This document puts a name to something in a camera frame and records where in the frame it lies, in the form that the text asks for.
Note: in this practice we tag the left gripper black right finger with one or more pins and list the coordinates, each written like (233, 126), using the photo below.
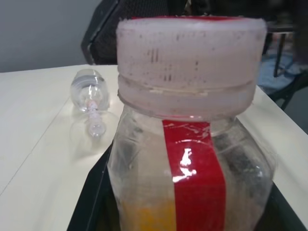
(286, 216)

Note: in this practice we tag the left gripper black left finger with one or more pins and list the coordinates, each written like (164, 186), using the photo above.
(93, 204)

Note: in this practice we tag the clear plastic bottle orange drink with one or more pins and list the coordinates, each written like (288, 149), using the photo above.
(144, 173)

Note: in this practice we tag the clear wine glass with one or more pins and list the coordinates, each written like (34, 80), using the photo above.
(90, 91)

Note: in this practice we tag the white bottle cap red tape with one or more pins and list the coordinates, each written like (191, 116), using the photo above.
(192, 67)

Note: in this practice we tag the blue floor mat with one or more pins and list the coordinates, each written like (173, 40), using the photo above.
(269, 72)

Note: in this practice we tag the black office chair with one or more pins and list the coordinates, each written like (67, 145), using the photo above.
(106, 36)

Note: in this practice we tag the dark metal furniture frame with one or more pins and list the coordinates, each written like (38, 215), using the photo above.
(281, 36)

